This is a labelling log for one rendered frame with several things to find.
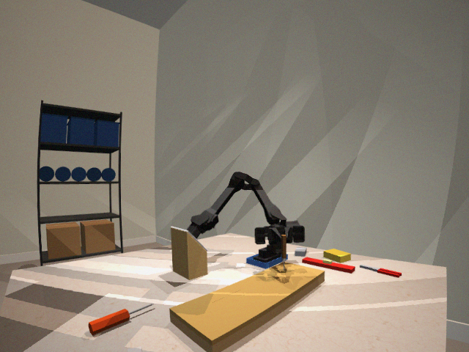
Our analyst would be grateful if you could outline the wooden floor panel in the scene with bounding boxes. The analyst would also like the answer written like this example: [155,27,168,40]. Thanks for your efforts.
[169,262,325,352]

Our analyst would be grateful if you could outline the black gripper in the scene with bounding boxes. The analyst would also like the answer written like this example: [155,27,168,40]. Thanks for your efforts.
[254,225,305,244]

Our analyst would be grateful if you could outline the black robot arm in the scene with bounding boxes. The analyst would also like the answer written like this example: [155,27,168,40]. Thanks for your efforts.
[186,172,300,254]

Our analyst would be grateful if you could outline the blue tray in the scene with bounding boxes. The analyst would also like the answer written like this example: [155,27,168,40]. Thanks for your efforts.
[246,254,283,269]

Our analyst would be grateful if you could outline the red long bar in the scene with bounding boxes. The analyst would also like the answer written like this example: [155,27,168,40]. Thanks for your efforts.
[302,257,355,273]

